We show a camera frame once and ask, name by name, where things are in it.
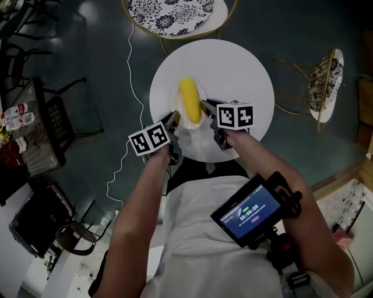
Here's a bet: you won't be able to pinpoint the clear water bottle red label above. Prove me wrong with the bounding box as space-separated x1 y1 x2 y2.
5 102 29 118
5 112 36 132

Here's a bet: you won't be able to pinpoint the yellow corn cob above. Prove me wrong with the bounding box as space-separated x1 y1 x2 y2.
178 76 203 124

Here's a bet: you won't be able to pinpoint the person's white shirt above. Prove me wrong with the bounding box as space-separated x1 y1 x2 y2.
139 174 336 298

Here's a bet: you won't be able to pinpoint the red flower bunch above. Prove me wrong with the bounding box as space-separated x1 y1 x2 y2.
0 136 22 171

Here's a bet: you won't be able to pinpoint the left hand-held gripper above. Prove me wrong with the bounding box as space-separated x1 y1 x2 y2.
128 111 184 167

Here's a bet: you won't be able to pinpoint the white plate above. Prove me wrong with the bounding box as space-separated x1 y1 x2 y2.
171 79 208 130

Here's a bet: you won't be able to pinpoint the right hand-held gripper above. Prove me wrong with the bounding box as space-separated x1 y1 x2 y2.
199 98 254 152

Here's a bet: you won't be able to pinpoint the grey glass side table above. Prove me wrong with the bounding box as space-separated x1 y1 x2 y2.
10 77 68 178

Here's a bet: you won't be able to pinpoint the black metal chair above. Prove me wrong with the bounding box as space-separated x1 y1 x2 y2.
0 0 61 41

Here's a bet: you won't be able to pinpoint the black mesh chair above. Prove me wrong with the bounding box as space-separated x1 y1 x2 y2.
30 76 105 168

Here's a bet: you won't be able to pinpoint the black round stool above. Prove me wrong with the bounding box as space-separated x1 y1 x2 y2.
54 200 113 257

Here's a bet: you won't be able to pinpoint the person's black trousers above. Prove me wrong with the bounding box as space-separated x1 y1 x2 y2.
165 158 250 199

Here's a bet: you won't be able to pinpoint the grey strap with black buckle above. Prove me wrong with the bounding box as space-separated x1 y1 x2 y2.
279 269 318 298

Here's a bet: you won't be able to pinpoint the white cable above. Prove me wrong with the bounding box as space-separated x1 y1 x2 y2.
105 23 145 212

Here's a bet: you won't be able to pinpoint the white round table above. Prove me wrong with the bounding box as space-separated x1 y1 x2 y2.
149 38 276 164

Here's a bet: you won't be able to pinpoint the person's left forearm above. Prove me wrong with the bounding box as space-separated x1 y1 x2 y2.
108 143 173 248

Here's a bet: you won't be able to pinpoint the black chest camera mount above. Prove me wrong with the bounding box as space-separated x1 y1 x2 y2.
265 225 302 276

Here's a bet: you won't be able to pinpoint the person's right forearm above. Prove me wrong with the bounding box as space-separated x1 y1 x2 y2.
226 129 357 295

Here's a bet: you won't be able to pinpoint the gold chair with floral cushion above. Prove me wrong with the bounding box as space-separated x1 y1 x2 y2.
121 0 238 56
275 48 345 133

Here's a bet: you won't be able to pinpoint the pink cloth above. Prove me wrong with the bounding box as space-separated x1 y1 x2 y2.
331 229 356 250

